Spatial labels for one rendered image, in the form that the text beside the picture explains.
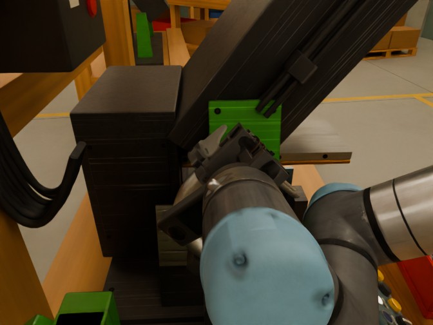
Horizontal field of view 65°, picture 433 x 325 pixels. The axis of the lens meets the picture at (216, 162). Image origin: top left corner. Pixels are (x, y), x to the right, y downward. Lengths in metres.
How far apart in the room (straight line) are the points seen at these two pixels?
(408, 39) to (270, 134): 6.56
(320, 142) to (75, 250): 0.61
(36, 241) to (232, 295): 2.21
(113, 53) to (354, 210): 1.09
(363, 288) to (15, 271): 0.42
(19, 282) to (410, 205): 0.48
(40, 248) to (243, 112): 1.92
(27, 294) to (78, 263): 0.29
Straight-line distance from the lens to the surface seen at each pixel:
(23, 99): 0.75
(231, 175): 0.29
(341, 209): 0.36
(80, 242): 0.89
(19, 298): 0.56
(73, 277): 0.82
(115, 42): 1.29
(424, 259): 0.88
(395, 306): 0.72
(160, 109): 0.60
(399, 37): 6.92
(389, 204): 0.34
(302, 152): 0.70
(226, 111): 0.54
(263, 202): 0.23
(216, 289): 0.19
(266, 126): 0.55
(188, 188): 0.53
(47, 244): 2.33
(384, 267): 1.00
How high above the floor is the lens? 1.46
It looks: 31 degrees down
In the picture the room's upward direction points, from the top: straight up
